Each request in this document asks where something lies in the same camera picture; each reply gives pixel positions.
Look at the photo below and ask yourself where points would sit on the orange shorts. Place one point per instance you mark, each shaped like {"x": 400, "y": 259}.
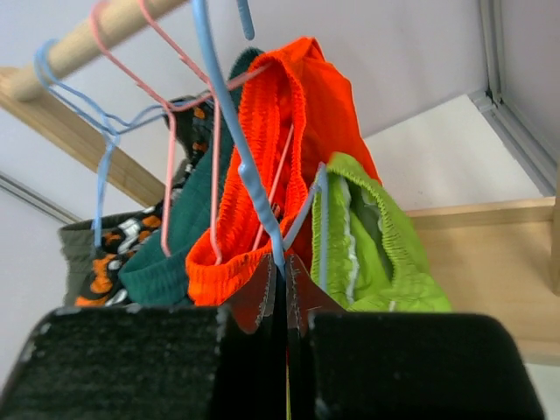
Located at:
{"x": 295, "y": 114}

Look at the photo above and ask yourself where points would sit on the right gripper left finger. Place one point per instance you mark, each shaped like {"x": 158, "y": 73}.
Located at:
{"x": 146, "y": 362}

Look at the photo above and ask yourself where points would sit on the lime green shorts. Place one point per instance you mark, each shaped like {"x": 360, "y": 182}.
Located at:
{"x": 366, "y": 254}

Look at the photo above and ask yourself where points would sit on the blue wire hanger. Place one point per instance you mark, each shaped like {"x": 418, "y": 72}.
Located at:
{"x": 111, "y": 126}
{"x": 247, "y": 169}

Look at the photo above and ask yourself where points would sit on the wooden clothes rack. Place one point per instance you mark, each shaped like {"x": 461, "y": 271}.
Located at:
{"x": 500, "y": 259}

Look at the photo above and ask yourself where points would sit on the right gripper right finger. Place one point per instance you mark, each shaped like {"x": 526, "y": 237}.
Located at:
{"x": 399, "y": 365}

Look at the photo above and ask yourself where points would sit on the teal shorts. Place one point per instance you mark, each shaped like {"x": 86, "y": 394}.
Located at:
{"x": 150, "y": 277}

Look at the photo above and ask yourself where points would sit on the olive grey shorts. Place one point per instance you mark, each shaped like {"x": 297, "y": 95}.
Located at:
{"x": 92, "y": 277}

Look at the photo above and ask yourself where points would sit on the camouflage patterned shorts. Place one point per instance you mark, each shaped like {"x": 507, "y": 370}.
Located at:
{"x": 152, "y": 218}

